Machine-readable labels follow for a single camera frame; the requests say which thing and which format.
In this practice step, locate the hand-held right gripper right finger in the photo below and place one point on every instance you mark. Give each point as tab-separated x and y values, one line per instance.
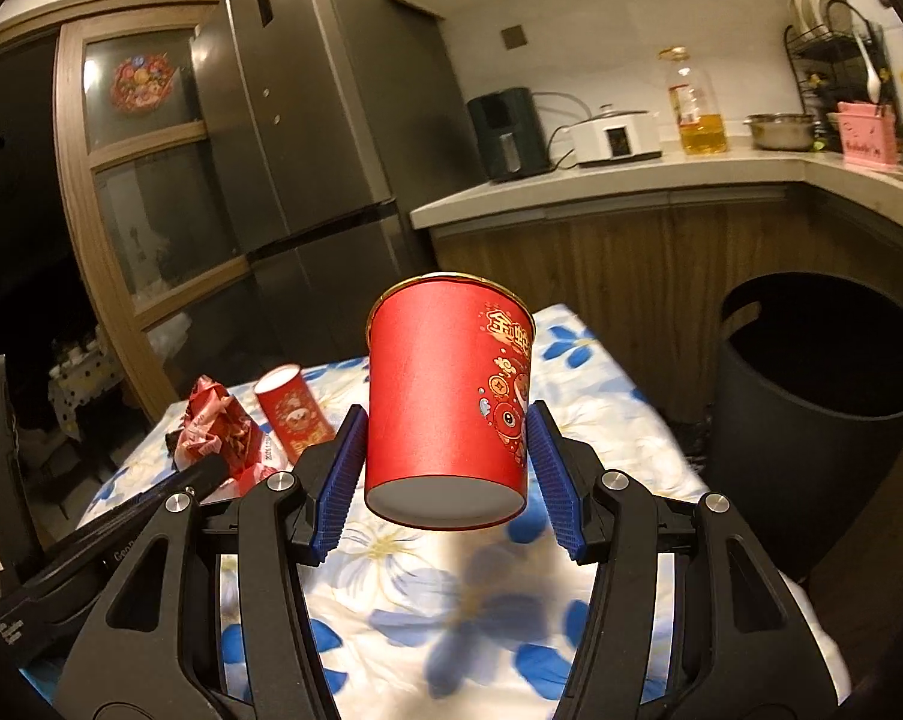
552	480

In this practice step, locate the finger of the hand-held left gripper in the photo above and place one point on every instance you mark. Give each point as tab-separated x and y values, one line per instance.
189	481

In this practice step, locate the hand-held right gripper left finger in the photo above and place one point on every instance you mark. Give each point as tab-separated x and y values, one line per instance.
339	480

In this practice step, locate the red wrapper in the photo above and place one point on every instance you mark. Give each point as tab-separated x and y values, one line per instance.
215	420

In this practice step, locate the red printed paper cup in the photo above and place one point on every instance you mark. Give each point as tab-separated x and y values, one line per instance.
290	412
436	405

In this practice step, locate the black trash bin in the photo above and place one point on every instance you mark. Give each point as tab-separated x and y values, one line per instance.
796	480

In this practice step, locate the polka dot covered table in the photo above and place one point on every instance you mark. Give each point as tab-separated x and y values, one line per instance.
84	390

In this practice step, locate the blue floral tablecloth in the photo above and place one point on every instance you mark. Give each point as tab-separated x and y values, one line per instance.
421	577

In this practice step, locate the wooden kitchen counter cabinet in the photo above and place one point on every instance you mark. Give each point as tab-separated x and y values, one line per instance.
609	262

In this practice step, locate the wooden glass-panel door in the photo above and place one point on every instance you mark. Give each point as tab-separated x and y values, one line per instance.
72	165

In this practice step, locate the white electric cooker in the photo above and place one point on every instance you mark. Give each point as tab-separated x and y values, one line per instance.
616	139

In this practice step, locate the black air fryer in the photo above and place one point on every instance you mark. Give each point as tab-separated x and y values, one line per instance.
507	135

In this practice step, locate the grey steel refrigerator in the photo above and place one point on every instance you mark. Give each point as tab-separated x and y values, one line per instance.
331	127

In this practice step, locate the cooking oil bottle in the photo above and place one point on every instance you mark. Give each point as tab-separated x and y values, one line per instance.
695	131

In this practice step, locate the red round door decoration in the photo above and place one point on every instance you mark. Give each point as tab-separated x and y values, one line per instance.
142	82

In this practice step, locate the steel mixing bowl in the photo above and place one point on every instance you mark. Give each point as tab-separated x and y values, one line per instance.
781	133

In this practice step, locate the pink storage box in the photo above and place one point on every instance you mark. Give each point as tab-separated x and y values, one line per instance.
864	139

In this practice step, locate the white ladle spoon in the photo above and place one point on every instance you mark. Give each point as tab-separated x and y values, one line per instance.
873	82

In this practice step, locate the dark wall switch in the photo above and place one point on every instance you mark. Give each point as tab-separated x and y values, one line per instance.
512	37

